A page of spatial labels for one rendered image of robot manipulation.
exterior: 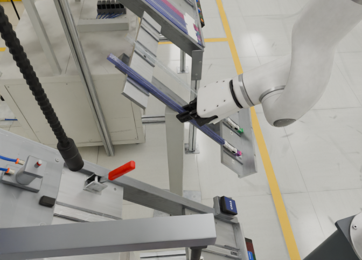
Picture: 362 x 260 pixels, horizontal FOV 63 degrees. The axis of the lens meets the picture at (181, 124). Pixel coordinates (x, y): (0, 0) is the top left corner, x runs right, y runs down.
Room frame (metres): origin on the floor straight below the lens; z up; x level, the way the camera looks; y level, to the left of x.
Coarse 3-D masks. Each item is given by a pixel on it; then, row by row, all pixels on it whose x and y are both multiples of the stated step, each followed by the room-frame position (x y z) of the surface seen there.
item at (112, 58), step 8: (112, 56) 0.54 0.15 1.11; (120, 64) 0.53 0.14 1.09; (128, 72) 0.53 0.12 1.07; (136, 80) 0.53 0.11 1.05; (144, 80) 0.54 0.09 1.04; (152, 88) 0.53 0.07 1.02; (160, 96) 0.53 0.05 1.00; (168, 104) 0.53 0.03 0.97; (176, 104) 0.53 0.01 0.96; (192, 120) 0.52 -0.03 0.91; (200, 128) 0.52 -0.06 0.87; (208, 128) 0.53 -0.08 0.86; (216, 136) 0.52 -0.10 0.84; (224, 144) 0.52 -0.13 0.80
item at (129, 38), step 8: (128, 40) 0.64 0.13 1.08; (136, 40) 0.65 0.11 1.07; (136, 48) 0.64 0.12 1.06; (144, 48) 0.65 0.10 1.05; (152, 56) 0.64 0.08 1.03; (160, 64) 0.64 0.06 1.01; (168, 72) 0.64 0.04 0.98; (176, 80) 0.63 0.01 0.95; (184, 80) 0.65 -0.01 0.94; (192, 88) 0.64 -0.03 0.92; (224, 120) 0.62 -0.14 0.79; (240, 128) 0.63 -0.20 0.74
